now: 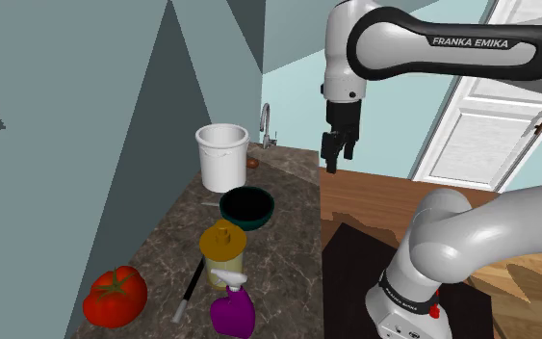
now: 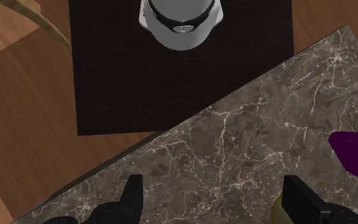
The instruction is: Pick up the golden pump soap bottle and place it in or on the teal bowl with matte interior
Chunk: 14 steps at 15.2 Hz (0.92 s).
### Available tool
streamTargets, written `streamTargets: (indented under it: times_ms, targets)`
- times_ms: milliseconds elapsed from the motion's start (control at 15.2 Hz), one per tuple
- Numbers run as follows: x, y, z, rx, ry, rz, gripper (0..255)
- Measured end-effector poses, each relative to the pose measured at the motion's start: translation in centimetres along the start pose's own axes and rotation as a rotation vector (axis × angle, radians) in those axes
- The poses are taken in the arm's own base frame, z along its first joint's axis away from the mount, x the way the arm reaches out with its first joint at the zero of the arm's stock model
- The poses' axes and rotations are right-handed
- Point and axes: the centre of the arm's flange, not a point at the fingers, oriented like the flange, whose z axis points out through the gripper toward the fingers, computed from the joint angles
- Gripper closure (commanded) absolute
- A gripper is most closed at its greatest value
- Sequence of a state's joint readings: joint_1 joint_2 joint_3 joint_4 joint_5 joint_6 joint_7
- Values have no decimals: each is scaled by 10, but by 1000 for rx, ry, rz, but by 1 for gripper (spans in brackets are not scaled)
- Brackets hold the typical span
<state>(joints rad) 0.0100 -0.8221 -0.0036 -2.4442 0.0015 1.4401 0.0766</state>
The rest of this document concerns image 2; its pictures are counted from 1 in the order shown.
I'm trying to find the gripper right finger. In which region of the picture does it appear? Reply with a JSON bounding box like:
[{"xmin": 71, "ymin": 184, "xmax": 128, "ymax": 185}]
[{"xmin": 281, "ymin": 174, "xmax": 358, "ymax": 224}]

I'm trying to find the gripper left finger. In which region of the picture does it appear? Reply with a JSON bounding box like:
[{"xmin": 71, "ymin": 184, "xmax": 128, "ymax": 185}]
[{"xmin": 43, "ymin": 174, "xmax": 144, "ymax": 224}]

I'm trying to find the olive yellow round object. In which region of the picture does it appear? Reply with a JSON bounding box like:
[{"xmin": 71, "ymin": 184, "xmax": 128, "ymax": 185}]
[{"xmin": 270, "ymin": 193, "xmax": 288, "ymax": 224}]

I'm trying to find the purple rounded object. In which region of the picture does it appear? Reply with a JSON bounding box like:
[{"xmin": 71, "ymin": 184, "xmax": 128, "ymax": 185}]
[{"xmin": 327, "ymin": 130, "xmax": 358, "ymax": 186}]

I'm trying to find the dark robot stand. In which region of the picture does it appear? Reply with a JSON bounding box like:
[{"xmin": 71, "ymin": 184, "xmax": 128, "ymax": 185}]
[{"xmin": 68, "ymin": 0, "xmax": 295, "ymax": 137}]

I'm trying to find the tan wooden furniture leg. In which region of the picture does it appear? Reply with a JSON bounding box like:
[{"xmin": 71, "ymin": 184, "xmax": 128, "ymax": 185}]
[{"xmin": 0, "ymin": 0, "xmax": 72, "ymax": 46}]

